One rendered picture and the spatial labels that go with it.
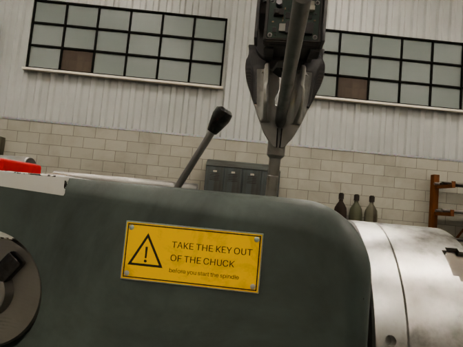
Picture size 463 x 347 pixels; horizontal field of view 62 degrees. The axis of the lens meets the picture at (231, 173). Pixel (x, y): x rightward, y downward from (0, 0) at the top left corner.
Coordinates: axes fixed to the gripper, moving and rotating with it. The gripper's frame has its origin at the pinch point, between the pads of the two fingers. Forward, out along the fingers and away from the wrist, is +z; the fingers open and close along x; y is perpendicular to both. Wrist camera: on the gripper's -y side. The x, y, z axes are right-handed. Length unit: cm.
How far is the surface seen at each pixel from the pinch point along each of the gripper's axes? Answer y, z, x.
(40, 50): -623, -242, -433
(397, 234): -6.2, 10.1, 16.0
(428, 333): 2.7, 19.3, 16.5
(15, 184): 13.9, 8.1, -21.8
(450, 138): -712, -154, 348
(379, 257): -1.9, 12.7, 12.7
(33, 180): 13.9, 7.6, -20.2
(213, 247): 14.0, 11.6, -4.8
